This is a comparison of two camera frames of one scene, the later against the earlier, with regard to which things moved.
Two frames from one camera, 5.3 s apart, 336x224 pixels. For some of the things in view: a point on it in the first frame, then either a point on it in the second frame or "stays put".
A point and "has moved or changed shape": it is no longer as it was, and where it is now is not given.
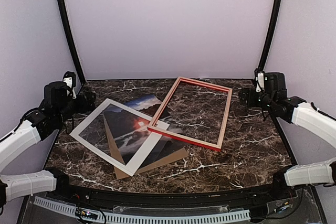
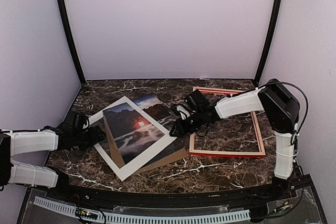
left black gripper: [83, 108] → [95, 139]
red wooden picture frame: [151, 127] → [228, 93]
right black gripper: [243, 97] → [181, 129]
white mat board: [132, 164] has moved or changed shape
